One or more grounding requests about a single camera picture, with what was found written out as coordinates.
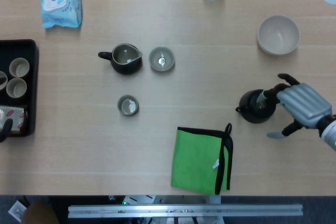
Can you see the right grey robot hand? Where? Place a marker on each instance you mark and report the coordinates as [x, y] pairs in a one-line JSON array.
[[304, 103]]

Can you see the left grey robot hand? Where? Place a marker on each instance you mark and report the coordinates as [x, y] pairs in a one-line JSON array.
[[5, 130]]

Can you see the dark olive cylindrical teacup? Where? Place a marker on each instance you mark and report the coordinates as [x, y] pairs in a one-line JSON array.
[[127, 105]]

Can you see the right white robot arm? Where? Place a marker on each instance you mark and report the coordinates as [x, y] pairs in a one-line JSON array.
[[330, 134]]

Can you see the grey-green teacup upper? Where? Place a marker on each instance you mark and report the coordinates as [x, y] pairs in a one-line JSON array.
[[155, 64]]

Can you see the red and white snack packet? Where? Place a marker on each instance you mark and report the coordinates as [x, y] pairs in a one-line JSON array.
[[15, 116]]

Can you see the black tray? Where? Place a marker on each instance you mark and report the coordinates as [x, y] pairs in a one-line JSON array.
[[32, 77]]

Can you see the cream white bowl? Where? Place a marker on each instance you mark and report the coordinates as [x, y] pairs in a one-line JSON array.
[[278, 37]]

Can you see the white square floor plate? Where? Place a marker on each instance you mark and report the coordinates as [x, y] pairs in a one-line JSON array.
[[17, 211]]

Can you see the orange brown object under table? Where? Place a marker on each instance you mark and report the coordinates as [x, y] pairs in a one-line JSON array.
[[39, 213]]

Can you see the green cloth with black trim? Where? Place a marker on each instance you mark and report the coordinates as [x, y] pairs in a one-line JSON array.
[[194, 161]]

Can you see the blue wet wipes pack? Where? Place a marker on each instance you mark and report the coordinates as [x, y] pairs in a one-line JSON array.
[[61, 11]]

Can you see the aluminium rail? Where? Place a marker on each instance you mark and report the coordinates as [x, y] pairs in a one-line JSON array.
[[183, 211]]

